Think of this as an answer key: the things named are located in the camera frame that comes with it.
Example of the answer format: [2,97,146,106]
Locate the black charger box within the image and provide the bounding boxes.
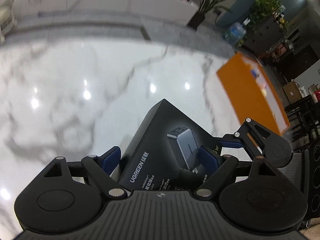
[118,99,222,191]

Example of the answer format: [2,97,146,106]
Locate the black dining chairs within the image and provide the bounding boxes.
[285,95,319,150]

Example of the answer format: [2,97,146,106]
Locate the orange storage box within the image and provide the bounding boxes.
[216,53,290,135]

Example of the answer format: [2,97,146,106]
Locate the green trailing plant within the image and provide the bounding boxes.
[247,0,286,31]

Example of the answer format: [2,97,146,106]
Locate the cardboard box on floor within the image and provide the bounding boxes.
[283,81,305,104]

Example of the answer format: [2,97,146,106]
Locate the potted long leaf plant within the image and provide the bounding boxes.
[187,0,231,30]

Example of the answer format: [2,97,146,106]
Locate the blue water jug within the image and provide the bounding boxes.
[223,22,247,48]

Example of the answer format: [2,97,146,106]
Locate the dark grey cabinet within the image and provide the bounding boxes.
[242,16,286,56]

